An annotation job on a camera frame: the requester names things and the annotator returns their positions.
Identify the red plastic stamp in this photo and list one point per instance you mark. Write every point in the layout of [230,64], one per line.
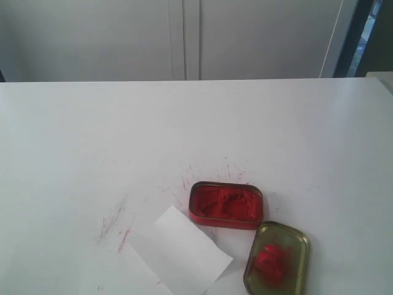
[272,262]

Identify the red ink pad tin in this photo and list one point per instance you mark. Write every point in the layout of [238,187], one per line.
[228,205]

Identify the white paper slip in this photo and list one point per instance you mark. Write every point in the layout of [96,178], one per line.
[181,255]

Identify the gold tin lid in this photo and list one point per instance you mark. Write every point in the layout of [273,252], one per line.
[297,247]

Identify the white cabinet with doors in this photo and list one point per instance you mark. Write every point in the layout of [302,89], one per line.
[171,40]

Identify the dark window frame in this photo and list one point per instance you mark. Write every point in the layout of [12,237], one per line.
[368,43]

